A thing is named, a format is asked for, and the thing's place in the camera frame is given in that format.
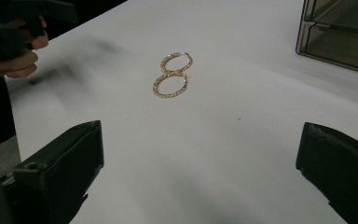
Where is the gold hoop earring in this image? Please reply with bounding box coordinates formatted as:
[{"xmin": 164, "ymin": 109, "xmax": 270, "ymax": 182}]
[{"xmin": 152, "ymin": 72, "xmax": 189, "ymax": 99}]

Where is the smoky transparent drawer box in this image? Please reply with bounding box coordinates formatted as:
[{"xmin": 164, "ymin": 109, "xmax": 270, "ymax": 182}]
[{"xmin": 295, "ymin": 0, "xmax": 358, "ymax": 77}]

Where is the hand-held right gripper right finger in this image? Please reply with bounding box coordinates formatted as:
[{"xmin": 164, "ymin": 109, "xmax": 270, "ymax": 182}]
[{"xmin": 296, "ymin": 121, "xmax": 358, "ymax": 224}]

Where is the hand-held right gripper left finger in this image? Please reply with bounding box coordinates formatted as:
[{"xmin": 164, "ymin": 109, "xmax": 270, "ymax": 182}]
[{"xmin": 12, "ymin": 120, "xmax": 105, "ymax": 224}]

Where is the gold chain bracelet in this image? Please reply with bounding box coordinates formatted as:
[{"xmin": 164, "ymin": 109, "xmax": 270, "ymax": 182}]
[{"xmin": 160, "ymin": 51, "xmax": 194, "ymax": 75}]

